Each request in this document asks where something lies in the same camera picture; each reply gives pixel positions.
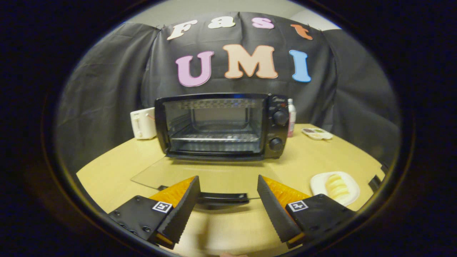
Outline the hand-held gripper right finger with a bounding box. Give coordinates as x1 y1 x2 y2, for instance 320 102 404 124
257 175 357 249

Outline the white pop-up toaster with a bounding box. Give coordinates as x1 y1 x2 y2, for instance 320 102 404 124
130 107 157 140

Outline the small black object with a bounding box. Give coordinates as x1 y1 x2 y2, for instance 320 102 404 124
368 175 382 193

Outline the black toaster oven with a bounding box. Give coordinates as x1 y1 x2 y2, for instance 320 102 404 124
130 93 290 209

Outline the yellow bread loaf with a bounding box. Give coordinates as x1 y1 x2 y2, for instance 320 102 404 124
326 174 350 200

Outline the white plate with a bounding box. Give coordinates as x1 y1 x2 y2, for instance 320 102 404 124
310 171 360 207

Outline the white compartment dish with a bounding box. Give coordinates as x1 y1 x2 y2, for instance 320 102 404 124
301 128 333 140

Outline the pink label bottle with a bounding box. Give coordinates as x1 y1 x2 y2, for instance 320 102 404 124
287 99 297 138

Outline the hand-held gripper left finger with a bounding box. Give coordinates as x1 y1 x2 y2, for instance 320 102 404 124
107 176 201 250

